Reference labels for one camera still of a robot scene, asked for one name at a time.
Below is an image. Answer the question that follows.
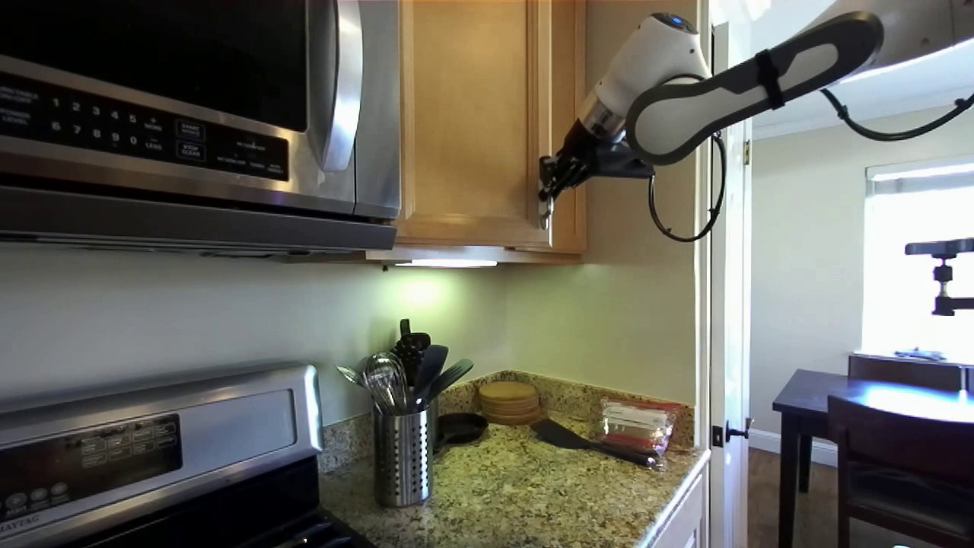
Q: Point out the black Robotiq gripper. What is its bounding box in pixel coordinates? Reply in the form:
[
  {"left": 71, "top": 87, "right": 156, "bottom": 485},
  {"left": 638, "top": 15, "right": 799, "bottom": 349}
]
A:
[{"left": 535, "top": 120, "right": 616, "bottom": 206}]

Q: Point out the wide light wood cabinet door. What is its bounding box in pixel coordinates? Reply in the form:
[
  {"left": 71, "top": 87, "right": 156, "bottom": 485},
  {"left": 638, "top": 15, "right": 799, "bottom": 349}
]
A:
[{"left": 397, "top": 0, "right": 556, "bottom": 254}]

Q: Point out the narrow light wood cabinet door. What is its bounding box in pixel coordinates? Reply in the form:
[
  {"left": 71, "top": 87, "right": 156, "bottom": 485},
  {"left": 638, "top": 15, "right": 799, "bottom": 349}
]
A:
[{"left": 552, "top": 0, "right": 590, "bottom": 259}]

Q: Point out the under-cabinet light strip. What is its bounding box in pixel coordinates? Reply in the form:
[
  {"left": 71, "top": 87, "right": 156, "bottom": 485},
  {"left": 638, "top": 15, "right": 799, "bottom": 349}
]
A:
[{"left": 404, "top": 254, "right": 504, "bottom": 270}]

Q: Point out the white door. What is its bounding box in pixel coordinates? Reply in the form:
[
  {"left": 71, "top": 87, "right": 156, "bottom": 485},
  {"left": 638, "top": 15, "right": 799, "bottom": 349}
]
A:
[{"left": 695, "top": 19, "right": 754, "bottom": 548}]

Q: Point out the black door lever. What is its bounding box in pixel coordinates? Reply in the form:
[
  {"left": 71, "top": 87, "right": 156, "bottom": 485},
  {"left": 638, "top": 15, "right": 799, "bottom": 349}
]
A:
[{"left": 711, "top": 418, "right": 752, "bottom": 451}]

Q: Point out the white base cabinet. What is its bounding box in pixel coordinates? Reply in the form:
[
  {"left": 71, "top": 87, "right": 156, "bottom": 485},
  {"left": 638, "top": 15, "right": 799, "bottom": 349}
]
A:
[{"left": 636, "top": 461, "right": 713, "bottom": 548}]

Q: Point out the stainless steel kitchen stove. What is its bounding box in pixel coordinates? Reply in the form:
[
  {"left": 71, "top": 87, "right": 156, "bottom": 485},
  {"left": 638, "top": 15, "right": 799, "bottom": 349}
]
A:
[{"left": 0, "top": 362, "right": 377, "bottom": 548}]

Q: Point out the tall dark cooking spoon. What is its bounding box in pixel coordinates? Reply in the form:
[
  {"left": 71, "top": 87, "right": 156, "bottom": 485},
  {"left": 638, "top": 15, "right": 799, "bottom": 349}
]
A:
[{"left": 392, "top": 317, "right": 437, "bottom": 382}]

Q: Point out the black cooking utensil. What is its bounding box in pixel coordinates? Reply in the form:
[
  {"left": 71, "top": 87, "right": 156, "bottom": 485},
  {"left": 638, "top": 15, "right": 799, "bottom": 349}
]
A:
[{"left": 422, "top": 357, "right": 479, "bottom": 409}]

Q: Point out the black slotted spatula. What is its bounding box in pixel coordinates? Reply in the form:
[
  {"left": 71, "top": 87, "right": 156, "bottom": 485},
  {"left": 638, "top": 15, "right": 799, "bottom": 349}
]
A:
[{"left": 408, "top": 344, "right": 452, "bottom": 410}]

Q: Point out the yellow bowl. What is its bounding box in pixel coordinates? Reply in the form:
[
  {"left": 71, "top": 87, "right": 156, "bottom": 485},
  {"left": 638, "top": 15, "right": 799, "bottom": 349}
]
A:
[{"left": 473, "top": 373, "right": 548, "bottom": 428}]

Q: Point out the clear plastic food bag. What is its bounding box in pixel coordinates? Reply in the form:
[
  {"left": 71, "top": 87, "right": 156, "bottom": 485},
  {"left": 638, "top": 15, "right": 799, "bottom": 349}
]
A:
[{"left": 597, "top": 395, "right": 683, "bottom": 461}]

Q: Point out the small black dish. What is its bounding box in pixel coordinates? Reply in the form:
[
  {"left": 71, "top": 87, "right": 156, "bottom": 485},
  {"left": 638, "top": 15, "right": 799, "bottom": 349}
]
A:
[{"left": 437, "top": 410, "right": 491, "bottom": 446}]

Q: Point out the silver ladle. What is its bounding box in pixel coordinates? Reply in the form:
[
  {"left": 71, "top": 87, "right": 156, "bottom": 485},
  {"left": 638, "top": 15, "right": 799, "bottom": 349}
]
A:
[{"left": 363, "top": 353, "right": 410, "bottom": 414}]

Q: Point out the small silver utensil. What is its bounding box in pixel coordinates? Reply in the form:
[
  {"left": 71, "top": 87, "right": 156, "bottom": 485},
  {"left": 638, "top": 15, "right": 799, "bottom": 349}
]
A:
[{"left": 336, "top": 362, "right": 374, "bottom": 395}]

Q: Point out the ribbed metal utensil holder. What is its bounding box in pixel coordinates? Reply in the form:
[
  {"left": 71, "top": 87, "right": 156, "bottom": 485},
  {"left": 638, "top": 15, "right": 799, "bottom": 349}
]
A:
[{"left": 371, "top": 401, "right": 443, "bottom": 511}]

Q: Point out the dark wooden dining table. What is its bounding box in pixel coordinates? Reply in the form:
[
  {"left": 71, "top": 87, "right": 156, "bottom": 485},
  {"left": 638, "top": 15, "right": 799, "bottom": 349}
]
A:
[{"left": 770, "top": 364, "right": 974, "bottom": 548}]

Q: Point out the bright window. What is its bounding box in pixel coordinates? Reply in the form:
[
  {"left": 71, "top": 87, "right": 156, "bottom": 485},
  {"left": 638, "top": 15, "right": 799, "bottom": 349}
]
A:
[{"left": 861, "top": 162, "right": 974, "bottom": 362}]

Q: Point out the dark wooden chair backrest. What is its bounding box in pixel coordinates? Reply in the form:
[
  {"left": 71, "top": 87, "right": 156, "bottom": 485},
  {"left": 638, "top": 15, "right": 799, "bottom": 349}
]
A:
[{"left": 845, "top": 349, "right": 967, "bottom": 395}]

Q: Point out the stainless steel microwave oven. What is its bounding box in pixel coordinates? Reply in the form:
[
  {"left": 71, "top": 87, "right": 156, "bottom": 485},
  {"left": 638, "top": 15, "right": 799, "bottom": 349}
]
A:
[{"left": 0, "top": 0, "right": 404, "bottom": 259}]

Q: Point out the large dark wooden chair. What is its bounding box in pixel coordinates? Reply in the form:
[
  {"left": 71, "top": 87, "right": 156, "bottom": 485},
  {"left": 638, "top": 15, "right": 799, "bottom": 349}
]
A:
[{"left": 824, "top": 392, "right": 974, "bottom": 548}]

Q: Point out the dark wrist camera box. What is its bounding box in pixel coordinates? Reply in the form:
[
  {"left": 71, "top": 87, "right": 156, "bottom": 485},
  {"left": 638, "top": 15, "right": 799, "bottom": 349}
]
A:
[{"left": 590, "top": 133, "right": 658, "bottom": 184}]

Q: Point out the curved silver microwave handle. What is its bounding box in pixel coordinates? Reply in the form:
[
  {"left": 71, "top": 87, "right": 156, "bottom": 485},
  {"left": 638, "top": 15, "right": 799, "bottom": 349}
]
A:
[{"left": 304, "top": 0, "right": 366, "bottom": 177}]

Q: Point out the black spatula with long handle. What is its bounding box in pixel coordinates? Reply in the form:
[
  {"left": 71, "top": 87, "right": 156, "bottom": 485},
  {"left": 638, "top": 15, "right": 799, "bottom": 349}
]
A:
[{"left": 529, "top": 418, "right": 655, "bottom": 471}]

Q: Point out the black camera on mount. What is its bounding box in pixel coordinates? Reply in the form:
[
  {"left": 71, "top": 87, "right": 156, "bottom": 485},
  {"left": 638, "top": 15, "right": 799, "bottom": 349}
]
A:
[{"left": 904, "top": 234, "right": 974, "bottom": 321}]

